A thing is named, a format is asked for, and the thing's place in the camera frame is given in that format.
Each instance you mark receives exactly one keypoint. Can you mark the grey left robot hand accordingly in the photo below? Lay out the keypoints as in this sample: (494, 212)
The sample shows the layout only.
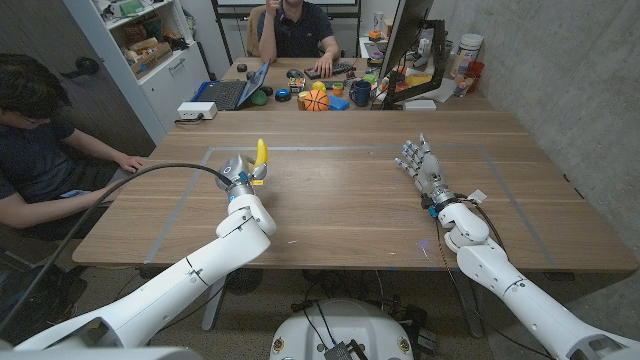
(237, 172)

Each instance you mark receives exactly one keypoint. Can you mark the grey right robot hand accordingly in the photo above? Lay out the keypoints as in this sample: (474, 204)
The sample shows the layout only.
(431, 172)

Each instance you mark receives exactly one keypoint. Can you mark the yellow toy banana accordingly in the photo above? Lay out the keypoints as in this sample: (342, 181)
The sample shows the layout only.
(261, 152)

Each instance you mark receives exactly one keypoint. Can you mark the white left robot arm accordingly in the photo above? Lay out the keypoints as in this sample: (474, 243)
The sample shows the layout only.
(200, 270)

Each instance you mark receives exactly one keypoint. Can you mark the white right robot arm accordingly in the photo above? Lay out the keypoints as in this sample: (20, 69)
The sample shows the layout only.
(480, 260)

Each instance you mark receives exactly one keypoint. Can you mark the green round toy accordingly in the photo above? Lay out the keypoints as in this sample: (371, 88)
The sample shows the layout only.
(259, 98)

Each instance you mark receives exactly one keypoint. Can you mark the orange toy basketball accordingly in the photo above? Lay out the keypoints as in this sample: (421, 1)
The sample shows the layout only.
(316, 100)

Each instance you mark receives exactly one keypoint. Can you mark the yellow toy ball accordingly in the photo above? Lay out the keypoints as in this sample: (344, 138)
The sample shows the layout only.
(319, 86)

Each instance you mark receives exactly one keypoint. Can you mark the white paper tag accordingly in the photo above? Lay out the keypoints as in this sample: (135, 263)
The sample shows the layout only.
(477, 195)

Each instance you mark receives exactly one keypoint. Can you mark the flat white box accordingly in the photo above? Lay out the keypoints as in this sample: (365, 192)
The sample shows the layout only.
(420, 105)

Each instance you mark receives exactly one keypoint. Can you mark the white power socket box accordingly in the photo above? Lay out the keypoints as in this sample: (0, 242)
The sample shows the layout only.
(197, 110)

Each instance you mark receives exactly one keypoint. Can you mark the open black laptop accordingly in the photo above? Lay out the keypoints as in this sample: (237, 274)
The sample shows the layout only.
(225, 92)

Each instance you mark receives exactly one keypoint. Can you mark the small black puck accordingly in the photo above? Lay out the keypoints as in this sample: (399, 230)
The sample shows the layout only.
(266, 91)
(241, 67)

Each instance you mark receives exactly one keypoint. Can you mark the black and blue tape roll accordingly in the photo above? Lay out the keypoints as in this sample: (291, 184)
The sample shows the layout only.
(283, 95)

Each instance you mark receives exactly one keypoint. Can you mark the clear drinking glass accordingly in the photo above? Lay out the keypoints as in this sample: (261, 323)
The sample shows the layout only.
(461, 86)

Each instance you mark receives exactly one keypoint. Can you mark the dark blue mug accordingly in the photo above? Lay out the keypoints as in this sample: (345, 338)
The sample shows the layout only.
(361, 93)

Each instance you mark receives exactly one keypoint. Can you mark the small colourful cube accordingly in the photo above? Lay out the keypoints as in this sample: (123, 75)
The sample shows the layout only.
(297, 85)

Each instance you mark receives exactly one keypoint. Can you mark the white shelf cabinet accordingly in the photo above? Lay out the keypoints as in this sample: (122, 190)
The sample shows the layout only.
(170, 85)

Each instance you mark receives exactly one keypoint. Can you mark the red cup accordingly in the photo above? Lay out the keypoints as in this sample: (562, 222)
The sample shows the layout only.
(476, 70)

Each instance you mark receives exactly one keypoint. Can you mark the black computer mouse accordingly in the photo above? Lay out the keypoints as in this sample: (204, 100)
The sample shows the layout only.
(295, 74)

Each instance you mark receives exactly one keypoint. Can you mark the flat blue box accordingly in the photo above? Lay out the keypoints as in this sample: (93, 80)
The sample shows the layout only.
(339, 103)

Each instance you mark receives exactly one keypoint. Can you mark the black monitor stand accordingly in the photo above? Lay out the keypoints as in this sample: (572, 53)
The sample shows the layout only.
(439, 55)

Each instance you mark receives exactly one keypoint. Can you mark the small orange green cup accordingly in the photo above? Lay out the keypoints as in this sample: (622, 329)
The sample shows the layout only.
(338, 89)

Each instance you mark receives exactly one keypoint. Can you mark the white plastic canister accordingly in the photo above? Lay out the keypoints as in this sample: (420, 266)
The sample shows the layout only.
(467, 50)

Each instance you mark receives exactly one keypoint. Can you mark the black keyboard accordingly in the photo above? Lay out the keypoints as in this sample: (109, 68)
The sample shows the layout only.
(340, 67)

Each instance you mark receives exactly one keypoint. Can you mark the grey table leg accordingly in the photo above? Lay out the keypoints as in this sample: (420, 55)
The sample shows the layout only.
(214, 310)
(470, 310)

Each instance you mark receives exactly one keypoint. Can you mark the cardboard box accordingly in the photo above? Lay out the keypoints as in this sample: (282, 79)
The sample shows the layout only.
(150, 60)

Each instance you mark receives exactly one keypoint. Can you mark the wooden chair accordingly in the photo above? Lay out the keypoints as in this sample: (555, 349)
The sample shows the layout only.
(252, 30)

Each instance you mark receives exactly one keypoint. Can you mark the large computer monitor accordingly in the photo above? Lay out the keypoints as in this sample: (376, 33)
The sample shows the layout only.
(405, 30)

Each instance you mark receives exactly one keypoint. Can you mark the person in dark polo shirt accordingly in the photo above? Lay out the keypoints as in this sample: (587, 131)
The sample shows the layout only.
(300, 30)

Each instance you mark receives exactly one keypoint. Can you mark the white paper cup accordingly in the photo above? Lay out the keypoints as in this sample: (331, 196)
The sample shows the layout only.
(378, 21)

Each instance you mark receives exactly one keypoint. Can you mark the smartphone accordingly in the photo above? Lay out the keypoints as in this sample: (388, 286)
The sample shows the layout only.
(77, 193)

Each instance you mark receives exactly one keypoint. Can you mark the white robot torso base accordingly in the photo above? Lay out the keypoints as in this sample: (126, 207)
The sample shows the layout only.
(345, 325)

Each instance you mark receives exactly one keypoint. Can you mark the dark-haired person in navy t-shirt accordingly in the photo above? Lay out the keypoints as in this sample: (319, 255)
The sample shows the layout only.
(30, 150)

